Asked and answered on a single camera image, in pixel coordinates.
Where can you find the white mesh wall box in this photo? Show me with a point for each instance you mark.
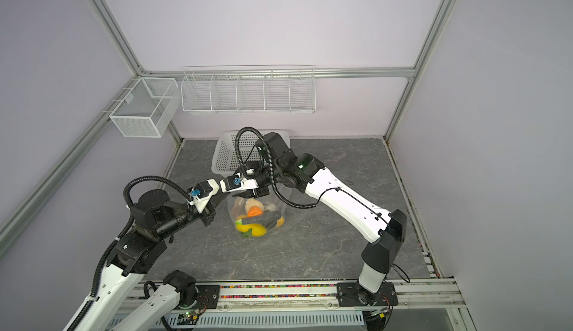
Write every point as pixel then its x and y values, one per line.
pixel 147 108

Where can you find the white perforated plastic basket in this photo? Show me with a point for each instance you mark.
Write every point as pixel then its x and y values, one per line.
pixel 225 161

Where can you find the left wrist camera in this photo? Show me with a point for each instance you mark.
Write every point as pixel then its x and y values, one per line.
pixel 201 194

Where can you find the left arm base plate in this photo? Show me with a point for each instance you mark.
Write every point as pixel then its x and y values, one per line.
pixel 203 297

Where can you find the beige toy garlic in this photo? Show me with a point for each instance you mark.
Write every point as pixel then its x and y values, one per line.
pixel 253 203

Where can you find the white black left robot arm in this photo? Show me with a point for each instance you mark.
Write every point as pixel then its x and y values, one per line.
pixel 154 220

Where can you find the clear zip top bag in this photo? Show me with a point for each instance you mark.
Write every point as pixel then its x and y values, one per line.
pixel 236 209

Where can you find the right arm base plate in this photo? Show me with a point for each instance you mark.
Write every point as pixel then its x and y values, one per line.
pixel 354 295

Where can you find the aluminium front rail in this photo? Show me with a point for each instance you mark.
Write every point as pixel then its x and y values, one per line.
pixel 324 295

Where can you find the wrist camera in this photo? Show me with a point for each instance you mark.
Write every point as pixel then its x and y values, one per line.
pixel 201 194
pixel 237 183

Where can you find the white vent grille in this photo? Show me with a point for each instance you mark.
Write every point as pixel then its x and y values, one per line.
pixel 266 320

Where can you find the white wire wall shelf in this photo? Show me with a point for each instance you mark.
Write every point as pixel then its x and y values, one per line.
pixel 213 89

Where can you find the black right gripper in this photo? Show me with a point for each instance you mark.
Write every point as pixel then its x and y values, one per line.
pixel 255 167

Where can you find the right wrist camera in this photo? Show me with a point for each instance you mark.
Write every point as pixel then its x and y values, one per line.
pixel 237 183

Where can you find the orange toy fruit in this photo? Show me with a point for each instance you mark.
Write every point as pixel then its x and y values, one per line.
pixel 255 211

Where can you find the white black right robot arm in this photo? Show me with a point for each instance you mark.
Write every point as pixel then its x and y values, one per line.
pixel 383 230

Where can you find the yellow toy lemon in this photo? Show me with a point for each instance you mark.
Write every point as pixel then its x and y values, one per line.
pixel 250 230

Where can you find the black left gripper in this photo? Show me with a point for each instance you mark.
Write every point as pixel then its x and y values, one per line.
pixel 208 213

